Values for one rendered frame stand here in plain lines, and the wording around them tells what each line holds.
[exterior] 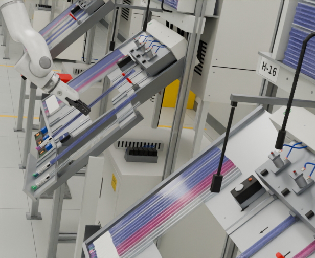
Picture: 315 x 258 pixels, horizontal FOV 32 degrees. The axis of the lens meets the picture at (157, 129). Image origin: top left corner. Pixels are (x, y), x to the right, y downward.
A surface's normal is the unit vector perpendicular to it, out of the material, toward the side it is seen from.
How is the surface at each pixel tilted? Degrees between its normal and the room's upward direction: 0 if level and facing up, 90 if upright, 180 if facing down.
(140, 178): 90
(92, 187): 90
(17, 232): 0
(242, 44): 90
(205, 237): 90
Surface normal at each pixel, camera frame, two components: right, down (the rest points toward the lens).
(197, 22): 0.29, 0.35
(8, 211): 0.17, -0.93
